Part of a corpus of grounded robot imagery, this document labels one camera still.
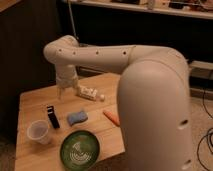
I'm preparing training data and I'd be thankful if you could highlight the clear plastic cup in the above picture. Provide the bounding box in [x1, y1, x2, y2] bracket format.
[27, 120, 51, 145]

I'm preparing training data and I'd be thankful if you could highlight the orange toy carrot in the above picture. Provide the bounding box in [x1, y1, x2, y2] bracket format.
[103, 110, 120, 126]

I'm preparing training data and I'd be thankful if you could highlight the wooden table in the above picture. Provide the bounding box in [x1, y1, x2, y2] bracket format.
[15, 73, 127, 171]

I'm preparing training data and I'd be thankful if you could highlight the black cable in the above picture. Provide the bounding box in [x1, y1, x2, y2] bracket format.
[196, 78, 213, 171]

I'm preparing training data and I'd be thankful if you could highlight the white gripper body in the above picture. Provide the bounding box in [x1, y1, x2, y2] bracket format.
[55, 65, 78, 89]

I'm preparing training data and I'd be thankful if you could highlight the blue sponge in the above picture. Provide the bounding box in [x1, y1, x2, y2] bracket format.
[67, 111, 88, 126]

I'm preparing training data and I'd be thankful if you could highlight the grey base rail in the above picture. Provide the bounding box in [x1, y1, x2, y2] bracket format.
[189, 61, 213, 79]

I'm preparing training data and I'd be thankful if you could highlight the black rectangular block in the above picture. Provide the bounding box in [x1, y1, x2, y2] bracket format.
[47, 106, 60, 129]

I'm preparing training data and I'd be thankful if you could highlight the white plastic bottle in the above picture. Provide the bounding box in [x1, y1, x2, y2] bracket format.
[77, 86, 105, 101]

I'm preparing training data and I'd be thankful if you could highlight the green patterned bowl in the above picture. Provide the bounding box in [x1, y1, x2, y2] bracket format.
[60, 130, 100, 171]

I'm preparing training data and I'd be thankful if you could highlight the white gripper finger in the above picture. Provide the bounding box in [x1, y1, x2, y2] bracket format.
[72, 84, 80, 94]
[57, 87, 64, 100]

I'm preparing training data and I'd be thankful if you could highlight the wall shelf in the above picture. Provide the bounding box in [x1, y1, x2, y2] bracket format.
[62, 0, 213, 20]

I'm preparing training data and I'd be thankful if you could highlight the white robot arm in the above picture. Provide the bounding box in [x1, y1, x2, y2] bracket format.
[43, 35, 194, 171]

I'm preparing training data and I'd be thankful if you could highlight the metal stand pole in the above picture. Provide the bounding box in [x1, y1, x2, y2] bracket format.
[67, 0, 79, 40]

